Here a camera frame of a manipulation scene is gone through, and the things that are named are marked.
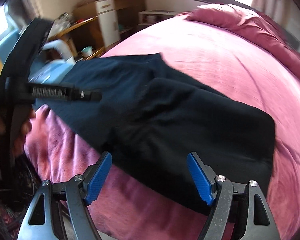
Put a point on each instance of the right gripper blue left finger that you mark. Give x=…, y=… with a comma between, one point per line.
x=95, y=176

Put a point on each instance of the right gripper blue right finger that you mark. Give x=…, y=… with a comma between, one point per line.
x=203, y=177

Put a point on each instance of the black embroidered pants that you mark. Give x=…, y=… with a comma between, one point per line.
x=152, y=116

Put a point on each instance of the person left hand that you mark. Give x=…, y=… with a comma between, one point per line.
x=25, y=129

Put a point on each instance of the pink bed sheet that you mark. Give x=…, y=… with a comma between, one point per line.
x=127, y=209

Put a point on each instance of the blue cushioned armchair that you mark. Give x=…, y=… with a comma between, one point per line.
x=49, y=65

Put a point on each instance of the small teal white bucket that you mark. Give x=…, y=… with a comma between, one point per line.
x=87, y=51

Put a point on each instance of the white plastic bag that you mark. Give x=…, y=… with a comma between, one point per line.
x=62, y=22

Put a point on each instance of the wooden desk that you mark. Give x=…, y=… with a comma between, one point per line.
x=86, y=30

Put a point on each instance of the patterned trouser leg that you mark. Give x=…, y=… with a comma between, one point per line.
x=16, y=195

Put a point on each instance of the white cabinet with drawer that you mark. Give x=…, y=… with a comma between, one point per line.
x=107, y=17

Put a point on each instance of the white bedside table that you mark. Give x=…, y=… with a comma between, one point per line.
x=151, y=17

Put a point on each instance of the crimson duvet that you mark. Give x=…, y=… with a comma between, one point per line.
x=252, y=30

